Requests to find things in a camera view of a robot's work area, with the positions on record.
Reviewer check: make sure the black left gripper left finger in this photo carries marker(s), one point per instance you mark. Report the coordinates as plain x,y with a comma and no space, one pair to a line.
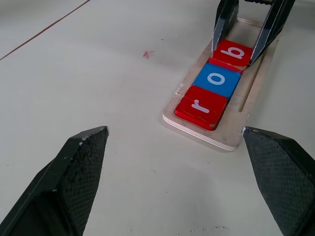
73,177

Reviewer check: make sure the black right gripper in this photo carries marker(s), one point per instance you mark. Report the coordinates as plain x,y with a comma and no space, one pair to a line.
261,1

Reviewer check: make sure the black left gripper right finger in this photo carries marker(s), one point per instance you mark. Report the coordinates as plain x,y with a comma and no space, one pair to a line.
280,177

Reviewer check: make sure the red letter b block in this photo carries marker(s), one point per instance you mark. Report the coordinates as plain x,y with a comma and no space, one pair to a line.
233,63

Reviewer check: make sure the wooden letter tray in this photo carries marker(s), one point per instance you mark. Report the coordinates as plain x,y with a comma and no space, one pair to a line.
251,118

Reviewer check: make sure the blue letter o block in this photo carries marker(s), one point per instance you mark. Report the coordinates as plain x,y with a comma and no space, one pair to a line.
204,76

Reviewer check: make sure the red letter r block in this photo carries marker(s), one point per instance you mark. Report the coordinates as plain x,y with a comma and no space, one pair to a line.
214,98

